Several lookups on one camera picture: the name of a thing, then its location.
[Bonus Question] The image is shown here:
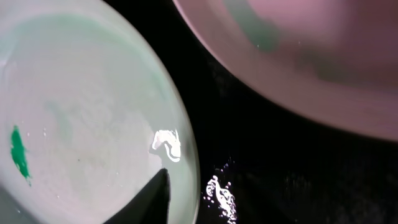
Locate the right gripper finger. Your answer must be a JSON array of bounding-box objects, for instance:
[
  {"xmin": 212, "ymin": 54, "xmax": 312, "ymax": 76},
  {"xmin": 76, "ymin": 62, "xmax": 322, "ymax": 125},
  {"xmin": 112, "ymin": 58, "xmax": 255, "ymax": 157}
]
[{"xmin": 104, "ymin": 168, "xmax": 170, "ymax": 224}]

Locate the mint plate front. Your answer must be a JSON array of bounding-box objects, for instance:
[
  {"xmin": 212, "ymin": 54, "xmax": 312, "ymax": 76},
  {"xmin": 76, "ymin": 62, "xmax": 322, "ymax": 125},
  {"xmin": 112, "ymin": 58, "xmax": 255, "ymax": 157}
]
[{"xmin": 1, "ymin": 0, "xmax": 200, "ymax": 224}]

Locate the black round tray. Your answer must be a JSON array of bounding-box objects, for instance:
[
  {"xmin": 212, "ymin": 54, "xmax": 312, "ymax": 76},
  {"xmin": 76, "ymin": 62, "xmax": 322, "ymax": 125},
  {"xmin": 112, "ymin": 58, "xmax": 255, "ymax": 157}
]
[{"xmin": 108, "ymin": 0, "xmax": 397, "ymax": 223}]

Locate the white plate with green stain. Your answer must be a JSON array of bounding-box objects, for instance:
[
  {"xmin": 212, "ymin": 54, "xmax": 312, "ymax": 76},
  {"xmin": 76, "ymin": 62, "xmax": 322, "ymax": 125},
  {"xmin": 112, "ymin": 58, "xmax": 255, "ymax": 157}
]
[{"xmin": 174, "ymin": 0, "xmax": 397, "ymax": 141}]

